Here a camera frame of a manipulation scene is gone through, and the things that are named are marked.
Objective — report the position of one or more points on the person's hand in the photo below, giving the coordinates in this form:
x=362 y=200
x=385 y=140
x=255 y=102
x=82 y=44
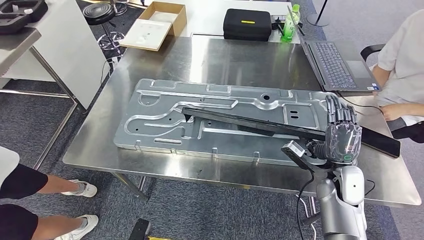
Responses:
x=391 y=112

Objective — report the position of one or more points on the open cardboard box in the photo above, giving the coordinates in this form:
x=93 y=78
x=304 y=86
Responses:
x=145 y=34

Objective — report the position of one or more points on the steel workbench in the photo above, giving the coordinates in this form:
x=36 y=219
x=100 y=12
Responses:
x=232 y=59

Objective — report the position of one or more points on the small black device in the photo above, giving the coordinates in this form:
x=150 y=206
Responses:
x=277 y=24

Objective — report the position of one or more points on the grey open laptop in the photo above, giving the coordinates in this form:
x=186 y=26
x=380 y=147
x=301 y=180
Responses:
x=334 y=66

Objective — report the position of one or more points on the black foam tray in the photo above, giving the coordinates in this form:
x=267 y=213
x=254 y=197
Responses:
x=13 y=23

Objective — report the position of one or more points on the black case yellow label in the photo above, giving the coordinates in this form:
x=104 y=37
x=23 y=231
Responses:
x=246 y=30

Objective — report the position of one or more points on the black camera bracket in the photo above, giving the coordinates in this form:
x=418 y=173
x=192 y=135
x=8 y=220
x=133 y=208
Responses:
x=308 y=164

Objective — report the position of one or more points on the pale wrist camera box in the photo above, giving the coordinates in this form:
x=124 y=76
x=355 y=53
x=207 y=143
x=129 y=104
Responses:
x=293 y=150

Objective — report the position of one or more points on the person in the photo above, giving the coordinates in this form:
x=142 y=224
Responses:
x=407 y=49
x=20 y=185

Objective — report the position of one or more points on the stamped sheet metal panel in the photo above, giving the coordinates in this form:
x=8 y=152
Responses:
x=232 y=99

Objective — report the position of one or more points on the white table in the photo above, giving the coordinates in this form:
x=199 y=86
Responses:
x=205 y=16

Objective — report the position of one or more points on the black robot foot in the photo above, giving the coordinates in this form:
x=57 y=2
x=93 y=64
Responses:
x=140 y=230

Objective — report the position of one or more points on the black stool chrome base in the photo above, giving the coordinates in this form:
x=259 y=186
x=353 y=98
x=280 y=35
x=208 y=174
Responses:
x=97 y=13

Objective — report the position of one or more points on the black office chair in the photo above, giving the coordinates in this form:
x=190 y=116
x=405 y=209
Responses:
x=367 y=49

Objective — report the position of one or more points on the green drink bottle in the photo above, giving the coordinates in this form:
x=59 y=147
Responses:
x=288 y=28

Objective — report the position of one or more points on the person's forearm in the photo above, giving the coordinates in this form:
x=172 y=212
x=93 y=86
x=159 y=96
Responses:
x=381 y=76
x=412 y=108

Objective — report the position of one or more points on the black plastic frame part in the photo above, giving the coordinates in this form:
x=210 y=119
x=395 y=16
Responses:
x=381 y=145

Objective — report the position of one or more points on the white shoe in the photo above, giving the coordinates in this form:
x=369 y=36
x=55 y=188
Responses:
x=82 y=225
x=84 y=190

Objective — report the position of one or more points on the grey round stand base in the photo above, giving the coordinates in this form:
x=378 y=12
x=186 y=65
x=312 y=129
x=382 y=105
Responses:
x=318 y=20

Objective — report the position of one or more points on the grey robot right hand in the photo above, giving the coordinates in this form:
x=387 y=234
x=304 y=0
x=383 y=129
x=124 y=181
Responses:
x=342 y=142

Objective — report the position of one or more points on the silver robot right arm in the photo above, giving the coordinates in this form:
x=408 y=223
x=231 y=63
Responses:
x=351 y=185

